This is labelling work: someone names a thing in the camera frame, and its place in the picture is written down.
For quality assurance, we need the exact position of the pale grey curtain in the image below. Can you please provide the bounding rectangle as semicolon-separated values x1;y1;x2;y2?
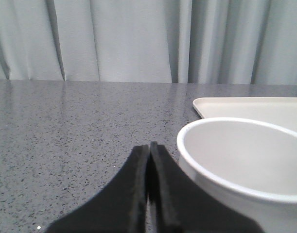
0;0;297;85

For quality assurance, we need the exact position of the white smiley face mug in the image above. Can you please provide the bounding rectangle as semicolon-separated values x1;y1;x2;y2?
176;117;297;233

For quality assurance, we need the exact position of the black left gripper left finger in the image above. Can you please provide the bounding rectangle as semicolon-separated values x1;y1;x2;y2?
46;145;149;233

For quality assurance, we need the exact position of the cream rectangular tray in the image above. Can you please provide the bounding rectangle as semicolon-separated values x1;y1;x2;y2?
192;97;297;132

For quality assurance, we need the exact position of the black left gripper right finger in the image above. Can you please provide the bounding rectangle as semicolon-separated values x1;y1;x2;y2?
149;142;262;233

